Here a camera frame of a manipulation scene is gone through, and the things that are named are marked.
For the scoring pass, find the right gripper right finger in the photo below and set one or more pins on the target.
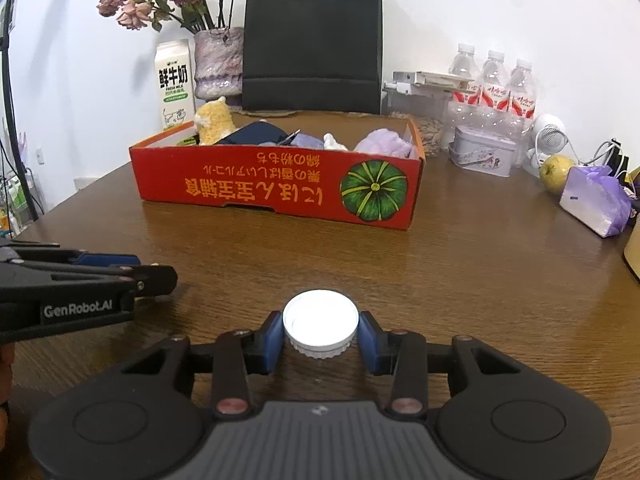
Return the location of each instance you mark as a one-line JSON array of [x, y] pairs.
[[401, 354]]

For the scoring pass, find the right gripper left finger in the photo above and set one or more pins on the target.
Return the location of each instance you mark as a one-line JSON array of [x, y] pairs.
[[239, 354]]

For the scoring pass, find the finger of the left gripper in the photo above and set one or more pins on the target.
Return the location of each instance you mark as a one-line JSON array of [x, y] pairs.
[[94, 259], [149, 281]]

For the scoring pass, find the white plastic lid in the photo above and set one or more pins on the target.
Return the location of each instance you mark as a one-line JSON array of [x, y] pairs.
[[320, 323]]

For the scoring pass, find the yellow white plush toy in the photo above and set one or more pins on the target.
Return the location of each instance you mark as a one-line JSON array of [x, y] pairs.
[[213, 121]]

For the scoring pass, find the navy blue pouch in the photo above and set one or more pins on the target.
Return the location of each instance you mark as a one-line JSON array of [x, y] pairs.
[[255, 133]]

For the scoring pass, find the purple fluffy towel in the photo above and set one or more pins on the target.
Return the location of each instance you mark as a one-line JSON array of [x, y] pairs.
[[384, 142]]

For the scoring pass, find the white cloth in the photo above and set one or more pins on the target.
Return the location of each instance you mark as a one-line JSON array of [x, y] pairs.
[[331, 144]]

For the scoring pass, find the purple woven pouch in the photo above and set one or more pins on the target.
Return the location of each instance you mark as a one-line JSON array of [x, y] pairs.
[[304, 140]]

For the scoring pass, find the red cardboard box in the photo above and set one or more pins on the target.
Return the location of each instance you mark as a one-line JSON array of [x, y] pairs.
[[341, 186]]

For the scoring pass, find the white green milk carton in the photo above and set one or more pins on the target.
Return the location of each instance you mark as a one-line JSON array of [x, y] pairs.
[[175, 83]]

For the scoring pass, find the pink mottled vase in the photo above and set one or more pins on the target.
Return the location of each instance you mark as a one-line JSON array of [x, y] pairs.
[[218, 55]]

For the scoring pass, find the yellow green apple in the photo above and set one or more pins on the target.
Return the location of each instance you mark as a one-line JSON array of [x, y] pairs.
[[554, 171]]

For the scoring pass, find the clear plastic food container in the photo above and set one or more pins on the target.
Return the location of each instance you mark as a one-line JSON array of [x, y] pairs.
[[426, 105]]

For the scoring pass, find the purple gift box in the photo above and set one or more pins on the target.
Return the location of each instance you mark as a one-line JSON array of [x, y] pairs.
[[594, 197]]

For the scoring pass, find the white small fan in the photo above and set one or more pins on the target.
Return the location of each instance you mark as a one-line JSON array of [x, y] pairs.
[[548, 138]]

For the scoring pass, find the flat white box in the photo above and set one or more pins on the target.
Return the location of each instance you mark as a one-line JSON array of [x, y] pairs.
[[440, 80]]

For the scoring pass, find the black paper bag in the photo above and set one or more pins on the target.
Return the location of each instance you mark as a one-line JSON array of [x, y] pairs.
[[313, 55]]

